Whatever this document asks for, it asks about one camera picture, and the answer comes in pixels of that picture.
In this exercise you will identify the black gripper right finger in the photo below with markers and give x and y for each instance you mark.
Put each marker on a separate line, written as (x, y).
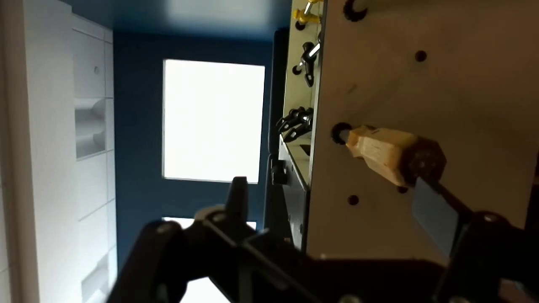
(493, 258)

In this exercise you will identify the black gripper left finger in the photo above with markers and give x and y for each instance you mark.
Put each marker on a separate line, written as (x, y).
(168, 253)

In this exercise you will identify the cream cylindrical connector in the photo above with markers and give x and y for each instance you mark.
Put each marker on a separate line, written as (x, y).
(387, 152)

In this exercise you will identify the foosball table with green field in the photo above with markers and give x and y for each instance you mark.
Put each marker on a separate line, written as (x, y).
(476, 85)

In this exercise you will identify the black foosball player figure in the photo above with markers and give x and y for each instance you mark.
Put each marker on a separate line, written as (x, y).
(294, 120)
(306, 56)

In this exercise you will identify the yellow foosball player figure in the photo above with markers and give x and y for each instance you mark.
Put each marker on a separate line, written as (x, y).
(301, 19)

